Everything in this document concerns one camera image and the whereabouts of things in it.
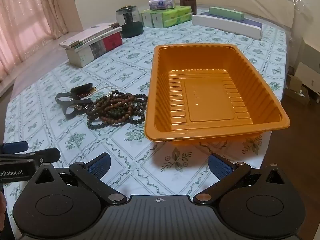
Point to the large white carton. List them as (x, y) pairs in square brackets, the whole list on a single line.
[(310, 72)]

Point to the long green box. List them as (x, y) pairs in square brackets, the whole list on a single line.
[(225, 13)]

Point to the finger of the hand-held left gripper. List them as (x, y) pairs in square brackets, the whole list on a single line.
[(50, 155), (15, 147)]

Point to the red box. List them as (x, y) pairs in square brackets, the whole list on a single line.
[(112, 41)]

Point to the dark green glass jar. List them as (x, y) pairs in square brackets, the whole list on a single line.
[(130, 25)]

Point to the brown cardboard box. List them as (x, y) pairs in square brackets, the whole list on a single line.
[(296, 90)]

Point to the black white patterned box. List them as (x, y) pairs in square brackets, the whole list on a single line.
[(97, 47)]

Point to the flat purple box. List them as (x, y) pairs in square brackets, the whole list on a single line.
[(252, 23)]

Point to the orange plastic tray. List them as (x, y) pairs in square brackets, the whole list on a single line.
[(207, 100)]

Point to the white purple tissue pack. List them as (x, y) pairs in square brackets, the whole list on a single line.
[(162, 3)]

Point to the pink curtain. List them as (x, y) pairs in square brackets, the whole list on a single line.
[(25, 17)]

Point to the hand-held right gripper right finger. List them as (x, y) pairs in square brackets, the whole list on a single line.
[(220, 166)]

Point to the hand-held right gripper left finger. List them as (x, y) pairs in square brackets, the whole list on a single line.
[(100, 166)]

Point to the long white box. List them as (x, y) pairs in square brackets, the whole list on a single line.
[(225, 27)]

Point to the green tissue packs bundle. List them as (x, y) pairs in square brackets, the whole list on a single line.
[(175, 16)]

